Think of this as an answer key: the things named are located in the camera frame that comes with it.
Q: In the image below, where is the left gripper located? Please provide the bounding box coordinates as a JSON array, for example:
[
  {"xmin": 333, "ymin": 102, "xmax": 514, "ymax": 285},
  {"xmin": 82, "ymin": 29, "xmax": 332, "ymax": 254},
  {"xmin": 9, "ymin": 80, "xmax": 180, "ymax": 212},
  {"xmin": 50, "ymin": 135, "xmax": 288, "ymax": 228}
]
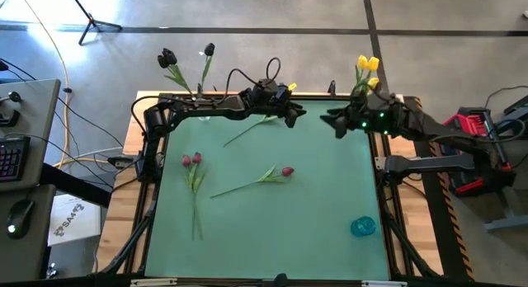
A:
[{"xmin": 243, "ymin": 78, "xmax": 307, "ymax": 129}]

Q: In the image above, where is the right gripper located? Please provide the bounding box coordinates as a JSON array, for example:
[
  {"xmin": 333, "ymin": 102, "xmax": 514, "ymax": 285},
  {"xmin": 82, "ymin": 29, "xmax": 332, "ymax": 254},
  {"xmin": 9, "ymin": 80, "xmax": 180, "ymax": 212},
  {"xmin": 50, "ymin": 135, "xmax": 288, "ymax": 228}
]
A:
[{"xmin": 320, "ymin": 96, "xmax": 399, "ymax": 139}]

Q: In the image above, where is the red artificial tulip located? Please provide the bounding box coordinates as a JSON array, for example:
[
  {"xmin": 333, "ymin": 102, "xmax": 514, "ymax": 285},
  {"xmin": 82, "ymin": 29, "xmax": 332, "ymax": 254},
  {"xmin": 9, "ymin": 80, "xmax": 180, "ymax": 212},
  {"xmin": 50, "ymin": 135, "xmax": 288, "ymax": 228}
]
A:
[
  {"xmin": 181, "ymin": 154, "xmax": 198, "ymax": 242},
  {"xmin": 210, "ymin": 166, "xmax": 295, "ymax": 199},
  {"xmin": 190, "ymin": 152, "xmax": 206, "ymax": 242},
  {"xmin": 223, "ymin": 115, "xmax": 280, "ymax": 148}
]

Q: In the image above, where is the black artificial tulip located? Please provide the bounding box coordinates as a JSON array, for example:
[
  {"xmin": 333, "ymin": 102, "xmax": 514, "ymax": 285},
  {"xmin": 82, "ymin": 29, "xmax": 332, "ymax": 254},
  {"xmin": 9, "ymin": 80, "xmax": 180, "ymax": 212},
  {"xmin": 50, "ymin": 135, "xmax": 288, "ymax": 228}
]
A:
[
  {"xmin": 200, "ymin": 42, "xmax": 216, "ymax": 99},
  {"xmin": 167, "ymin": 50, "xmax": 195, "ymax": 99},
  {"xmin": 163, "ymin": 47, "xmax": 195, "ymax": 99},
  {"xmin": 157, "ymin": 54, "xmax": 195, "ymax": 99}
]

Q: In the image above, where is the blue glass vase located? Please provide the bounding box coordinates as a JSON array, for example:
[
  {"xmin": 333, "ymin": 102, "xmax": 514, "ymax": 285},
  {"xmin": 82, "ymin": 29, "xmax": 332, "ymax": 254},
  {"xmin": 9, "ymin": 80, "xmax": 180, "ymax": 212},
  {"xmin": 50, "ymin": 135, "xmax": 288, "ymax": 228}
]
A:
[{"xmin": 350, "ymin": 215, "xmax": 377, "ymax": 238}]

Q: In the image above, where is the green table mat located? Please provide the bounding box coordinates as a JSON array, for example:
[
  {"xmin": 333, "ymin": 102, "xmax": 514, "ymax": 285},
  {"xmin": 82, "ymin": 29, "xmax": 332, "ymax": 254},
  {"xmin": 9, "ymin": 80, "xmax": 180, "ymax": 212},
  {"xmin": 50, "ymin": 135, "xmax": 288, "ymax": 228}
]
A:
[{"xmin": 144, "ymin": 96, "xmax": 391, "ymax": 281}]

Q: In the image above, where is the yellow black hazard stripe edge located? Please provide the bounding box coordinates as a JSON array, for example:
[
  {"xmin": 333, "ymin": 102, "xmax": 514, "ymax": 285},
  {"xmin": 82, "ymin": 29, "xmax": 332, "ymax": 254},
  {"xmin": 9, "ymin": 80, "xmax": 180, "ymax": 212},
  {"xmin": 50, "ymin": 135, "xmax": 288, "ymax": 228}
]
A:
[{"xmin": 413, "ymin": 96, "xmax": 475, "ymax": 282}]

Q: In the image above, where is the white label strip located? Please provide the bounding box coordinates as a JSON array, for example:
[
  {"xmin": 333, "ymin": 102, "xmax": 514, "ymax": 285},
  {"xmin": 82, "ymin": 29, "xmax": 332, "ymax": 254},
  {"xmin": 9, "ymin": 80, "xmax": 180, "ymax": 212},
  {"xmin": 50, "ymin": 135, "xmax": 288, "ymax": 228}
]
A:
[
  {"xmin": 361, "ymin": 280, "xmax": 408, "ymax": 287},
  {"xmin": 130, "ymin": 277, "xmax": 178, "ymax": 287}
]

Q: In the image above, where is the dark equipment case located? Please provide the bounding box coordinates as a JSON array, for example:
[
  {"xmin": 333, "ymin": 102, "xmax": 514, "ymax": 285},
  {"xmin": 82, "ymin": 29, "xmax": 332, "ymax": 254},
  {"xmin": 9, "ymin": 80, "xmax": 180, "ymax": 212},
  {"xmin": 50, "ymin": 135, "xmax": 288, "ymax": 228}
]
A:
[{"xmin": 494, "ymin": 95, "xmax": 528, "ymax": 135}]

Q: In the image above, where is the black tripod stand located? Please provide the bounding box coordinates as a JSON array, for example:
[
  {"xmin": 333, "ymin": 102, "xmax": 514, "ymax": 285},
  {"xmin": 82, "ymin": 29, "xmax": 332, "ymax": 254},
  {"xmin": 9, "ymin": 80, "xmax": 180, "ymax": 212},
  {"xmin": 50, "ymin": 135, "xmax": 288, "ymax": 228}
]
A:
[{"xmin": 65, "ymin": 0, "xmax": 124, "ymax": 46}]

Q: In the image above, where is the black desk beam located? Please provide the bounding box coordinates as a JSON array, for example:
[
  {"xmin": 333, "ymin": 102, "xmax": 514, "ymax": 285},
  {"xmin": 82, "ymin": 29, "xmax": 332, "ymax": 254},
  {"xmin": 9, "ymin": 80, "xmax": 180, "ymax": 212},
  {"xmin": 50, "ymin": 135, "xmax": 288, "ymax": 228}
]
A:
[{"xmin": 39, "ymin": 162, "xmax": 113, "ymax": 209}]

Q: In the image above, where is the white printed paper sheet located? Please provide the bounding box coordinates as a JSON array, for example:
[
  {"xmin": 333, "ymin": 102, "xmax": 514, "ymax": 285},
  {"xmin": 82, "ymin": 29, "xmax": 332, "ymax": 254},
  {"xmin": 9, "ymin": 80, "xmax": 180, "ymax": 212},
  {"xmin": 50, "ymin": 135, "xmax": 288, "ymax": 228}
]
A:
[{"xmin": 47, "ymin": 193, "xmax": 102, "ymax": 247}]

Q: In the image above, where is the grey desk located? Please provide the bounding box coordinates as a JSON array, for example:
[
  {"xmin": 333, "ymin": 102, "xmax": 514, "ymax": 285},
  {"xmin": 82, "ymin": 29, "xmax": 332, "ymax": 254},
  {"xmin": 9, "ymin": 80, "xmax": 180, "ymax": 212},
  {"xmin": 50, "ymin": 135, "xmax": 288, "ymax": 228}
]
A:
[
  {"xmin": 0, "ymin": 183, "xmax": 57, "ymax": 282},
  {"xmin": 0, "ymin": 78, "xmax": 62, "ymax": 192}
]

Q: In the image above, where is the small black desk device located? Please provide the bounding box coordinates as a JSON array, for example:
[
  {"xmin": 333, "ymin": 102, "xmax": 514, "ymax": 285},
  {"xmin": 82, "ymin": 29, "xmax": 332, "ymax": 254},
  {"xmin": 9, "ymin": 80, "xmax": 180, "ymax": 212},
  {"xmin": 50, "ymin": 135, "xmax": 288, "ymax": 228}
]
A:
[
  {"xmin": 0, "ymin": 109, "xmax": 21, "ymax": 127},
  {"xmin": 0, "ymin": 91, "xmax": 22, "ymax": 105}
]

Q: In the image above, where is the black keyboard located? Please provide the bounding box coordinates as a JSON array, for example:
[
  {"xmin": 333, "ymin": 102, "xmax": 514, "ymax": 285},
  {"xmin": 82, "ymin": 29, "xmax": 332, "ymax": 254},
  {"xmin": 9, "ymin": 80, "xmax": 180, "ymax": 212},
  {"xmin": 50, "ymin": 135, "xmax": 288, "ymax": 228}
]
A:
[{"xmin": 0, "ymin": 135, "xmax": 31, "ymax": 184}]

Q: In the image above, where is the black computer mouse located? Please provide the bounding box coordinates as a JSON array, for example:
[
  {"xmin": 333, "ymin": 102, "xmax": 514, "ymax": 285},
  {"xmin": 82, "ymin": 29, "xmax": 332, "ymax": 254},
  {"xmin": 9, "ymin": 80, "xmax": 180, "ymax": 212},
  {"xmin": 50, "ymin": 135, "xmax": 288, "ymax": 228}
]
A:
[{"xmin": 5, "ymin": 198, "xmax": 35, "ymax": 240}]

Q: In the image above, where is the black metal table frame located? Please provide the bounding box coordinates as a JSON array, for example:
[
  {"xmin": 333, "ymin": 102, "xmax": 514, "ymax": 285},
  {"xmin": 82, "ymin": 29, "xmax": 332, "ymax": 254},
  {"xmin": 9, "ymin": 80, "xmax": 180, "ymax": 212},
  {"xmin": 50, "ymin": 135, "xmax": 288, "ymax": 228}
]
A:
[{"xmin": 97, "ymin": 91, "xmax": 445, "ymax": 287}]

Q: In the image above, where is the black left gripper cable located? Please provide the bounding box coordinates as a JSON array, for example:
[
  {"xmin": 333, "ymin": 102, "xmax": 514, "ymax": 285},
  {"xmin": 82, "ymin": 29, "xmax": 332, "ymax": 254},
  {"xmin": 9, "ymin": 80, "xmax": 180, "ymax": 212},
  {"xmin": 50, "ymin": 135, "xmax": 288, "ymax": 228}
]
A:
[{"xmin": 130, "ymin": 56, "xmax": 282, "ymax": 129}]

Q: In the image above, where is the grey metal bracket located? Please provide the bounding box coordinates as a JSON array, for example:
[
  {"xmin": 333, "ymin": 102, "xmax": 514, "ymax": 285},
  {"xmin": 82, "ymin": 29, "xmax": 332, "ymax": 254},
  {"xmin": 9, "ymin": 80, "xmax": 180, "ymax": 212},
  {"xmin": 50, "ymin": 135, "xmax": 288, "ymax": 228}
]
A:
[{"xmin": 482, "ymin": 187, "xmax": 528, "ymax": 233}]

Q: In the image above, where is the yellow floor cable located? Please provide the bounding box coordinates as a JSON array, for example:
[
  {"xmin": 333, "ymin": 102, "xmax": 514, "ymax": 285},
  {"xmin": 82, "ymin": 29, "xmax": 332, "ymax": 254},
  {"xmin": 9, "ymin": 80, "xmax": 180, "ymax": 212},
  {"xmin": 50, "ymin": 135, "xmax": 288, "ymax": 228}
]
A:
[{"xmin": 16, "ymin": 0, "xmax": 112, "ymax": 168}]

